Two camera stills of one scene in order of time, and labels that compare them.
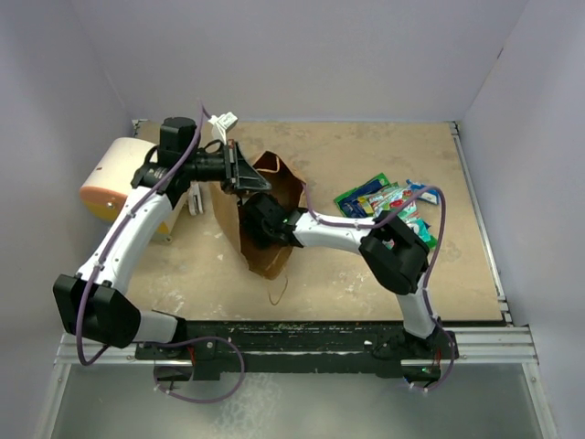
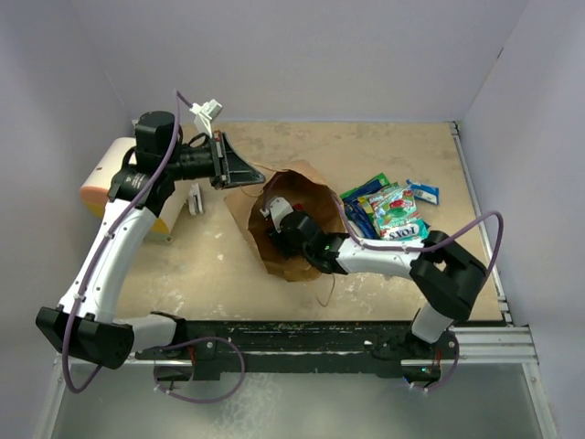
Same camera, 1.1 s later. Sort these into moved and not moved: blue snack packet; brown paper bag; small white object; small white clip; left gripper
Moved: small white object; brown paper bag
Not moved: left gripper; small white clip; blue snack packet
